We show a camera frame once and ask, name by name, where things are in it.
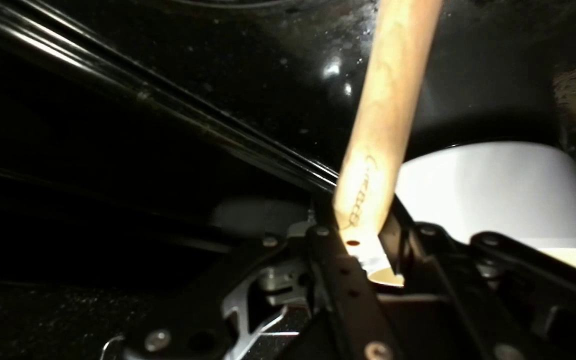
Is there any black electric stove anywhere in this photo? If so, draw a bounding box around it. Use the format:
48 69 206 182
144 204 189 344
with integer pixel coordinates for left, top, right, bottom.
0 0 576 360

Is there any wooden spoon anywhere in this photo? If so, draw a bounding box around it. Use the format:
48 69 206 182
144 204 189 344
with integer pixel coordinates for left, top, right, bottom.
332 0 441 287

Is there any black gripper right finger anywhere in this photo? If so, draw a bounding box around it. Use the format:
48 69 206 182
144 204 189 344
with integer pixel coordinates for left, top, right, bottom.
380 201 576 360

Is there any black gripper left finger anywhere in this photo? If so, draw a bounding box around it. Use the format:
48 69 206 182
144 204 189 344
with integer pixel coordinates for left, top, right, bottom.
120 228 402 360

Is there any cream pot with handles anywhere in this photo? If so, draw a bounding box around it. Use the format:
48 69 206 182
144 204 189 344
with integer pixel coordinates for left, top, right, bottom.
396 143 576 266

